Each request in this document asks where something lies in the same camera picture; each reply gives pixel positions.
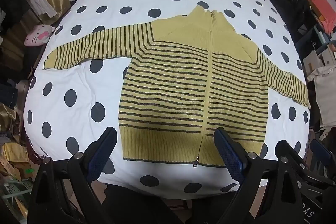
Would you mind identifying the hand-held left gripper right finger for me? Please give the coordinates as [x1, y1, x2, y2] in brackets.
[213, 127, 307, 224]

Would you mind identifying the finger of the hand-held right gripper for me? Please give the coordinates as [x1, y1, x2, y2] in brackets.
[310, 139, 334, 180]
[275, 139, 326, 184]

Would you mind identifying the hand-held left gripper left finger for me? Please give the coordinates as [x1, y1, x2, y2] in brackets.
[28, 126, 118, 224]

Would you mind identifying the yellow striped knit sweater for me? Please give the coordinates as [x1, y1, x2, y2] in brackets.
[43, 6, 311, 167]

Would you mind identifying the white tote bag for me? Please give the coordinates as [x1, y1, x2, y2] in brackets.
[307, 65, 336, 130]

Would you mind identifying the white polka dot bedsheet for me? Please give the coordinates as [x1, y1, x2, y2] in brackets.
[23, 0, 310, 199]

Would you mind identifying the cardboard box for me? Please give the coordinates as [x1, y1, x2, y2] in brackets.
[302, 40, 336, 75]

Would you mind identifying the green plastic crate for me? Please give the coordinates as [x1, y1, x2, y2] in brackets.
[0, 179, 33, 205]

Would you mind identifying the pink cat plush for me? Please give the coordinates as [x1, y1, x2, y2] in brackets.
[24, 24, 56, 46]

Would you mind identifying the black backpack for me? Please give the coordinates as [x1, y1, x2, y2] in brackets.
[268, 0, 311, 43]

